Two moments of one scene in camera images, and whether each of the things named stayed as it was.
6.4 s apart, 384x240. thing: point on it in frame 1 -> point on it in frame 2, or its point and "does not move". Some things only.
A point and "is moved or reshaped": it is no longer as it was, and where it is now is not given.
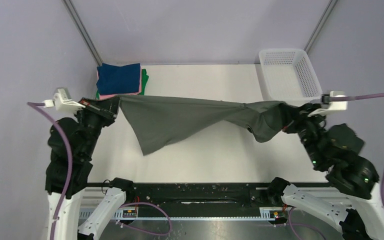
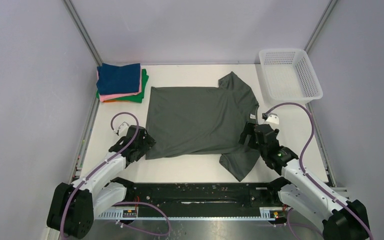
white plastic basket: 289,76 does not move
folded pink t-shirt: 102,96 does not move
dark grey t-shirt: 161,122 is moved or reshaped
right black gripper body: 300,123 -> 253,142
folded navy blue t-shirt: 115,79 does not move
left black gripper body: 95,115 -> 142,152
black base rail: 275,194 does not move
